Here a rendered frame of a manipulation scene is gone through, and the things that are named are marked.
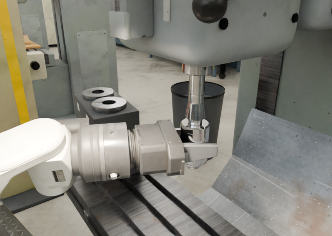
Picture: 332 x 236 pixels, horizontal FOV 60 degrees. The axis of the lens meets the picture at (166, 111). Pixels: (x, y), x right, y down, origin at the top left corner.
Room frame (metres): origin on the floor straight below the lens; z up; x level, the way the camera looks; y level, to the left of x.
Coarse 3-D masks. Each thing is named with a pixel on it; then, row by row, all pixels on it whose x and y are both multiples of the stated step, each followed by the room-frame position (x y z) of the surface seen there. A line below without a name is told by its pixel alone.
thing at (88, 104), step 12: (84, 96) 0.76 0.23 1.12; (96, 96) 0.75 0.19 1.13; (108, 96) 0.76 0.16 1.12; (120, 96) 0.79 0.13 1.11; (84, 108) 0.70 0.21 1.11; (96, 108) 0.67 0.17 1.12; (108, 108) 0.66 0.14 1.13; (120, 108) 0.68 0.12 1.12; (132, 108) 0.69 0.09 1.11; (96, 120) 0.63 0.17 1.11; (108, 120) 0.64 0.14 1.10; (120, 120) 0.66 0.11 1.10; (132, 120) 0.67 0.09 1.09; (108, 180) 0.63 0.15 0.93
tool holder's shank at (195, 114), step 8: (192, 80) 0.41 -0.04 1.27; (200, 80) 0.41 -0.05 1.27; (192, 88) 0.41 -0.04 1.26; (200, 88) 0.41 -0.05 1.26; (192, 96) 0.41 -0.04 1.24; (200, 96) 0.41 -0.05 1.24; (192, 104) 0.41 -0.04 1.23; (200, 104) 0.41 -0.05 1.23; (192, 112) 0.41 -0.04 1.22; (200, 112) 0.41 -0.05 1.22; (192, 120) 0.41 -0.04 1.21; (200, 120) 0.41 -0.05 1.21
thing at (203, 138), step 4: (180, 132) 0.42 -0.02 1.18; (184, 132) 0.41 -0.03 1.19; (208, 132) 0.41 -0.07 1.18; (180, 136) 0.42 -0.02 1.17; (184, 136) 0.41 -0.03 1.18; (188, 136) 0.40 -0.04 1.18; (192, 136) 0.40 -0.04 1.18; (196, 136) 0.40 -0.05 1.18; (200, 136) 0.40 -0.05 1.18; (204, 136) 0.40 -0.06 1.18; (208, 136) 0.42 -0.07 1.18; (184, 140) 0.41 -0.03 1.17; (188, 140) 0.40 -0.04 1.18; (192, 140) 0.40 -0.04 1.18; (196, 140) 0.40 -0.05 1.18; (200, 140) 0.40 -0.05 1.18; (204, 140) 0.40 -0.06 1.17; (200, 160) 0.40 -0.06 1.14; (204, 160) 0.41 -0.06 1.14; (188, 164) 0.40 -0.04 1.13; (192, 164) 0.40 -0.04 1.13; (196, 164) 0.40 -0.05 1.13; (200, 164) 0.40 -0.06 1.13; (204, 164) 0.41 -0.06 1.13
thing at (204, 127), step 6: (186, 120) 0.43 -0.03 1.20; (204, 120) 0.43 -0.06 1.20; (180, 126) 0.42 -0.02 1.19; (186, 126) 0.41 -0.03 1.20; (192, 126) 0.41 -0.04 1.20; (198, 126) 0.41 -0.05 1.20; (204, 126) 0.41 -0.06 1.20; (186, 132) 0.40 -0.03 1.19; (192, 132) 0.40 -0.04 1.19; (198, 132) 0.40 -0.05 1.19; (204, 132) 0.40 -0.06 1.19
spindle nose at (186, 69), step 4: (184, 64) 0.41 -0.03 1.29; (184, 68) 0.41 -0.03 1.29; (188, 68) 0.40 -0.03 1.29; (192, 68) 0.40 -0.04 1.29; (196, 68) 0.40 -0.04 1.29; (200, 68) 0.40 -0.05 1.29; (204, 68) 0.40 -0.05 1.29; (208, 68) 0.40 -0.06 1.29; (212, 68) 0.41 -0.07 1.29; (184, 72) 0.41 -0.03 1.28; (188, 72) 0.40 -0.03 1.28; (192, 72) 0.40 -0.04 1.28; (196, 72) 0.40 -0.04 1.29; (200, 72) 0.40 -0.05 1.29; (204, 72) 0.40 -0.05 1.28; (208, 72) 0.40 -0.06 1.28; (212, 72) 0.41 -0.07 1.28
